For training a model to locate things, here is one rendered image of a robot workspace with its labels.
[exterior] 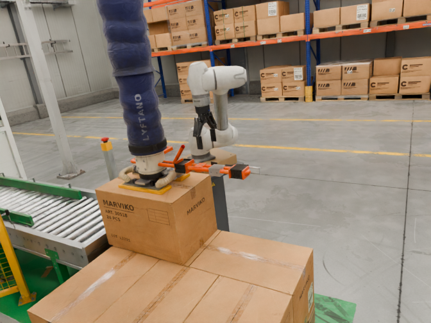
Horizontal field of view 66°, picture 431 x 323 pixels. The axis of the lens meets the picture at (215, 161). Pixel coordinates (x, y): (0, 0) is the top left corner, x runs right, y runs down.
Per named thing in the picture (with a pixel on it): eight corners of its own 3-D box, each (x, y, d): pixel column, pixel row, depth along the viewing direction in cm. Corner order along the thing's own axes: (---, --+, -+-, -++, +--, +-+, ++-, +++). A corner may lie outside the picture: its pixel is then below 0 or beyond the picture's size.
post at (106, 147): (123, 241, 324) (99, 143, 290) (128, 238, 329) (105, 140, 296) (129, 243, 321) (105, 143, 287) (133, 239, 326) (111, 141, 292)
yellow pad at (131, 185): (118, 188, 204) (116, 180, 202) (129, 181, 212) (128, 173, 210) (161, 195, 187) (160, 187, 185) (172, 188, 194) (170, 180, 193)
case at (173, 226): (108, 244, 220) (94, 189, 206) (148, 215, 251) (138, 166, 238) (183, 265, 190) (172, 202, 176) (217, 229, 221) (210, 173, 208)
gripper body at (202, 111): (200, 103, 176) (202, 120, 179) (191, 106, 169) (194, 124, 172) (212, 103, 172) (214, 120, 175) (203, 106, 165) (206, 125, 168)
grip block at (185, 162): (174, 173, 189) (172, 163, 187) (184, 166, 197) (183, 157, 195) (186, 174, 184) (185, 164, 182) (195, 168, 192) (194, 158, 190)
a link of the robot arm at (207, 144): (190, 149, 282) (185, 125, 272) (211, 146, 283) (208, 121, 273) (191, 157, 267) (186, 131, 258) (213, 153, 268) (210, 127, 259)
